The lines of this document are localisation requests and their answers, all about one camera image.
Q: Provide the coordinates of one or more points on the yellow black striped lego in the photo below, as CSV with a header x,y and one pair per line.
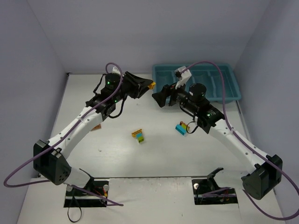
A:
x,y
135,133

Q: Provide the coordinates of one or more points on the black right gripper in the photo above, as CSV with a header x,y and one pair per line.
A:
x,y
172,94

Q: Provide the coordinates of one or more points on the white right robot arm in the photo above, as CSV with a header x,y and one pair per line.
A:
x,y
262,174

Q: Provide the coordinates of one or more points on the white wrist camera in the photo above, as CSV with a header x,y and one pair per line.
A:
x,y
116,70
183,74

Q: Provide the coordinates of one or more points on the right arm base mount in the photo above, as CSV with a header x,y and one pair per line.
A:
x,y
207,192

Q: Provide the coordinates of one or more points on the lime green curved lego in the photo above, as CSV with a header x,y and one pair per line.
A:
x,y
186,127

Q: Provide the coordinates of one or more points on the light blue long lego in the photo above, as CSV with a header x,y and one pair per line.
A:
x,y
180,129

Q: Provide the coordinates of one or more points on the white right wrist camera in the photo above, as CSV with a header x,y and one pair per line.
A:
x,y
183,74

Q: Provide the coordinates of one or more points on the lime green small lego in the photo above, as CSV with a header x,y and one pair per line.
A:
x,y
140,139

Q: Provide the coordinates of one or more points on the brown lego brick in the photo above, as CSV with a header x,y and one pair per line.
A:
x,y
96,127

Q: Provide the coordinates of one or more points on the teal divided plastic tray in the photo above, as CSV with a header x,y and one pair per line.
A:
x,y
205,74

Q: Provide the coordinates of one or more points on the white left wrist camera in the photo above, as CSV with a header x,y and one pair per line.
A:
x,y
116,70

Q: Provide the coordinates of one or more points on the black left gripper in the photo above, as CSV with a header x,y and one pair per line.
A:
x,y
132,83

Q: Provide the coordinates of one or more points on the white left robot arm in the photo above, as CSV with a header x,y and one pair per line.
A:
x,y
51,155

